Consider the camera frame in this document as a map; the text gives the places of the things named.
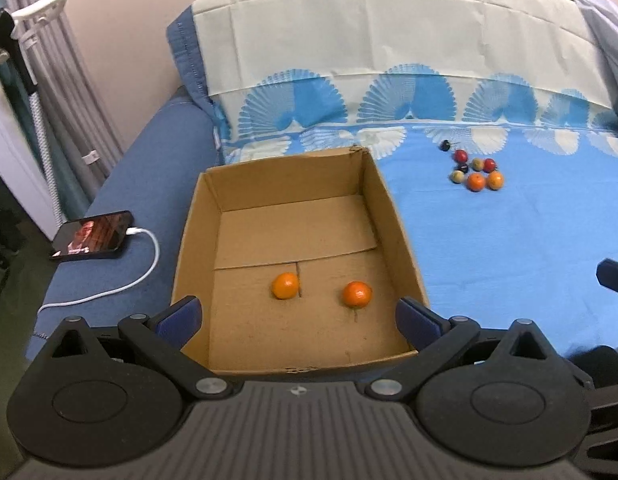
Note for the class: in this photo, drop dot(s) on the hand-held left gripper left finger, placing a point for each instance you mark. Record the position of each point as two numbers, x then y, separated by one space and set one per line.
181 320

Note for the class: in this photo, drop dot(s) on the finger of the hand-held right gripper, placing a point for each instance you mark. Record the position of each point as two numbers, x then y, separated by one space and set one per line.
614 277

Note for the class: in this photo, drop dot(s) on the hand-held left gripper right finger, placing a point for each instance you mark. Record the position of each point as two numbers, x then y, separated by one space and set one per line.
414 320

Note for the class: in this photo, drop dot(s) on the brown cardboard box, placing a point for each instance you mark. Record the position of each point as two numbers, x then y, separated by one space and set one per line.
289 230

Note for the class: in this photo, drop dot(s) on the red cherry tomato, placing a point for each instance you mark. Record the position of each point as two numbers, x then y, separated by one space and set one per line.
489 164
460 155

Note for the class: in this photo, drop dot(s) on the dark cherry with stem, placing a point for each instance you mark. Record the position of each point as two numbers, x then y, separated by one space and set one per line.
445 146

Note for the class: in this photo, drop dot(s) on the small orange mandarin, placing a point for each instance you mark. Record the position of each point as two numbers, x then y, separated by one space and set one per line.
357 294
495 180
285 286
476 182

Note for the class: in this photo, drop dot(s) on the black smartphone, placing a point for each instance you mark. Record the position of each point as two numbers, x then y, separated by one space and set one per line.
91 235

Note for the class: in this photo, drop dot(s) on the blue mattress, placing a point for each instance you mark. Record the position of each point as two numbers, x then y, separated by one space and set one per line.
154 180

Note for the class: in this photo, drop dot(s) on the tan longan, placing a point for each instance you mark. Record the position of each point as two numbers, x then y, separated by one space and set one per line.
477 165
457 177

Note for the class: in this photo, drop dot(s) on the dark round fruit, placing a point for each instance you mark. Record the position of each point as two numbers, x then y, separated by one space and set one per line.
461 168

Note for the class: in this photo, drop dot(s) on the grey curtain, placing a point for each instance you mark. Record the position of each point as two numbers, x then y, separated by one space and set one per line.
74 105

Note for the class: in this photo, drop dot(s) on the grey cloth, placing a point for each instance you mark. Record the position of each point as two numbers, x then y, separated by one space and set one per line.
604 35

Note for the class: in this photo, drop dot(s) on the blue pillow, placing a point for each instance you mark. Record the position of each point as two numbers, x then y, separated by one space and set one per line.
186 55

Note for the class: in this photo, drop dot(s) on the white floor stand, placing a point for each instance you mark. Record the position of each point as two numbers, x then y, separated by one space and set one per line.
44 7

